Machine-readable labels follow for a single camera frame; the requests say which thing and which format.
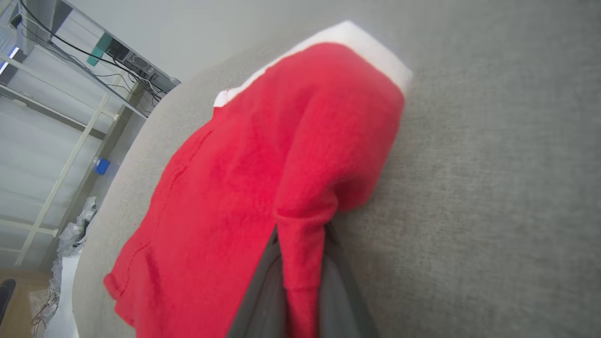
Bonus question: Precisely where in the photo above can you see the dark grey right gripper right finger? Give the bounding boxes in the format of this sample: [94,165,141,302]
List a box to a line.
[319,223,378,338]

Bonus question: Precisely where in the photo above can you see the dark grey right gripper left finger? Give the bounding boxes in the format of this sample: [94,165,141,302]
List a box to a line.
[227,225,288,338]

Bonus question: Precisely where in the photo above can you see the red garment with white stripes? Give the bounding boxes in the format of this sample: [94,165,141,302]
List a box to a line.
[103,20,414,338]

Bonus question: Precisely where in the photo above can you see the clear plastic bags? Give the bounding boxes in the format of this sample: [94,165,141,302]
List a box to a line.
[29,196,98,338]

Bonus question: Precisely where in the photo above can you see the black rounded object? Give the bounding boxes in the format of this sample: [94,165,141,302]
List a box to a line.
[0,279,17,324]

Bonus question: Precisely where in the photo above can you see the grey electronic device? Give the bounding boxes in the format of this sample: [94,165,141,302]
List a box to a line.
[106,35,162,81]

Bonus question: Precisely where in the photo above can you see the teal box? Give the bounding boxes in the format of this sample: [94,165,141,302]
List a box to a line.
[86,35,114,66]

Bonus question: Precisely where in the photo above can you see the grey metal desk frame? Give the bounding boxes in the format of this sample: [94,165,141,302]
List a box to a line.
[0,0,181,270]

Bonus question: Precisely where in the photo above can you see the white shelf frame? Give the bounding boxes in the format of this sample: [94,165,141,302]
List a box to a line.
[0,47,120,268]

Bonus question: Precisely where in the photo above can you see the black cable bundle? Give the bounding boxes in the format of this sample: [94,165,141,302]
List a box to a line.
[19,0,165,113]

